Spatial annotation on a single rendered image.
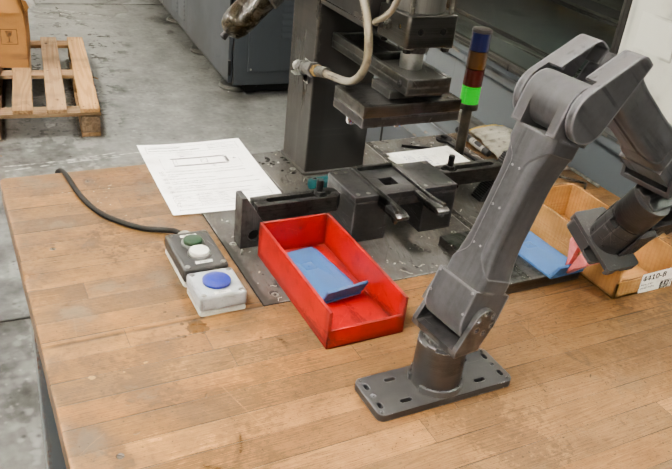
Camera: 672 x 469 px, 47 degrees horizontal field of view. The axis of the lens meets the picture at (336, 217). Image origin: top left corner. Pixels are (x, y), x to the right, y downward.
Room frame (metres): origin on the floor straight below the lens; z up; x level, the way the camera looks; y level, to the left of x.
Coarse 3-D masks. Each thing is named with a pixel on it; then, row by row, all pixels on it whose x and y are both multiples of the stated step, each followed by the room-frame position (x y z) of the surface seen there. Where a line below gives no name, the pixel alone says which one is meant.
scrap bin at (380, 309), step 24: (312, 216) 1.07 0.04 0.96; (264, 240) 1.01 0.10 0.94; (288, 240) 1.05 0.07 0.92; (312, 240) 1.07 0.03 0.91; (336, 240) 1.05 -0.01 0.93; (264, 264) 1.00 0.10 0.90; (288, 264) 0.93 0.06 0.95; (336, 264) 1.02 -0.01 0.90; (360, 264) 0.98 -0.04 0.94; (288, 288) 0.92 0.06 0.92; (312, 288) 0.86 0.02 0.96; (384, 288) 0.91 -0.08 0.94; (312, 312) 0.85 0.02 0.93; (336, 312) 0.89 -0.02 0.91; (360, 312) 0.90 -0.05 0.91; (384, 312) 0.90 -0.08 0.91; (336, 336) 0.82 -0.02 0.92; (360, 336) 0.84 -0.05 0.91
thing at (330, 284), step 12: (288, 252) 1.03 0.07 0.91; (300, 252) 1.04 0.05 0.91; (312, 252) 1.04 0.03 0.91; (324, 264) 1.01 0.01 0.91; (312, 276) 0.97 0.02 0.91; (324, 276) 0.97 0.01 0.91; (336, 276) 0.98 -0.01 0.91; (324, 288) 0.94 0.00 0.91; (336, 288) 0.95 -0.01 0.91; (348, 288) 0.91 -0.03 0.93; (360, 288) 0.94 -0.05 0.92; (324, 300) 0.90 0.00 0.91; (336, 300) 0.92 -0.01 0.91
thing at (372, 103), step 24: (336, 48) 1.33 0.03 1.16; (360, 48) 1.26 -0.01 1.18; (384, 48) 1.32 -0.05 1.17; (384, 72) 1.18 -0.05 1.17; (408, 72) 1.16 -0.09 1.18; (432, 72) 1.17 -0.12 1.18; (336, 96) 1.17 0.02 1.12; (360, 96) 1.14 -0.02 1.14; (384, 96) 1.15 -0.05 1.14; (408, 96) 1.16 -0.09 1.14; (432, 96) 1.18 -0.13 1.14; (456, 96) 1.19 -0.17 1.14; (360, 120) 1.10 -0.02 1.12; (384, 120) 1.11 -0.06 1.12; (408, 120) 1.14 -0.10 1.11; (432, 120) 1.16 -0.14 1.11
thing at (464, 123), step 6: (474, 30) 1.43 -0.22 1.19; (480, 30) 1.43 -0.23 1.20; (486, 30) 1.43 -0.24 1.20; (492, 30) 1.44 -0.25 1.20; (462, 108) 1.43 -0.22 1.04; (468, 108) 1.42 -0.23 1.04; (474, 108) 1.43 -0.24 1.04; (462, 114) 1.44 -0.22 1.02; (468, 114) 1.43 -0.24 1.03; (462, 120) 1.44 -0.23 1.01; (468, 120) 1.44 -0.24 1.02; (462, 126) 1.44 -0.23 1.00; (468, 126) 1.44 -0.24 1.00; (462, 132) 1.43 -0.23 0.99; (462, 138) 1.43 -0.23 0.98; (456, 144) 1.44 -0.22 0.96; (462, 144) 1.43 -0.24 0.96; (456, 150) 1.44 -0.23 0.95; (462, 150) 1.44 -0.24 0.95
